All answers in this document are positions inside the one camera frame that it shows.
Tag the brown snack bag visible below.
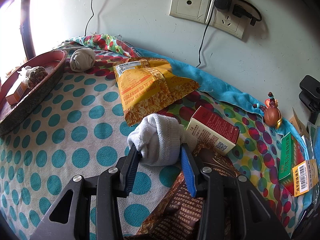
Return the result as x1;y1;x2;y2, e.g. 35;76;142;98
124;143;240;239

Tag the white sock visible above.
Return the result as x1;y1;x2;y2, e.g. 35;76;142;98
127;113;198;166

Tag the yellow grey rope knot ball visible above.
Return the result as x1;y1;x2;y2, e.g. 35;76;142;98
26;66;48;89

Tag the green medicine box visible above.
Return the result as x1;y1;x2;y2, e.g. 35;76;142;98
278;133;305;196

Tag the yellow barcode box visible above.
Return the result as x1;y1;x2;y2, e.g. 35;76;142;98
292;159;318;197

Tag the red white medicine box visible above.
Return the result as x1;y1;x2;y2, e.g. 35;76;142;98
187;106;240;155

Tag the polka dot cloth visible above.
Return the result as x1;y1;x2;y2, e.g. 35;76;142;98
1;34;313;239

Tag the teal blue towel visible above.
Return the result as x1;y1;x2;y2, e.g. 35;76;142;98
134;47;311;153

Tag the small brown figurine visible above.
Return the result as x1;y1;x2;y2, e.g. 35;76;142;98
253;92;283;129

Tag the clear plastic bag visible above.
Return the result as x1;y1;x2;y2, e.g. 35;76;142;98
303;121;320;172

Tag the brown cardboard box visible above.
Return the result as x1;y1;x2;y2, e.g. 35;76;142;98
289;108;309;138

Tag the yellow cartoon medicine box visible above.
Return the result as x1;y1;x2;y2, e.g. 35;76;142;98
5;80;27;106

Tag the round red tray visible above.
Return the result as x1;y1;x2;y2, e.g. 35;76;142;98
1;49;68;135

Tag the yellow snack bag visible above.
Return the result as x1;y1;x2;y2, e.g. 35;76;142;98
113;57;200;126

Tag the plastic wrapped white wad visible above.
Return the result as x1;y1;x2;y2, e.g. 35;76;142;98
18;66;32;84

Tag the beige rolled sock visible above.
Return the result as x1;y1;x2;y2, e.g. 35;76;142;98
69;48;96;72

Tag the black clamp mount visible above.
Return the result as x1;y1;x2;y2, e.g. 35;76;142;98
299;75;320;125

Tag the black power cable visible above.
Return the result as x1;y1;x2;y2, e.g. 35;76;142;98
138;0;263;68

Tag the white wall socket plate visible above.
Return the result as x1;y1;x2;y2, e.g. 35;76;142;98
169;0;252;39

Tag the thin black wall cable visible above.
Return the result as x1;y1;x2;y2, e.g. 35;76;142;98
84;0;99;38

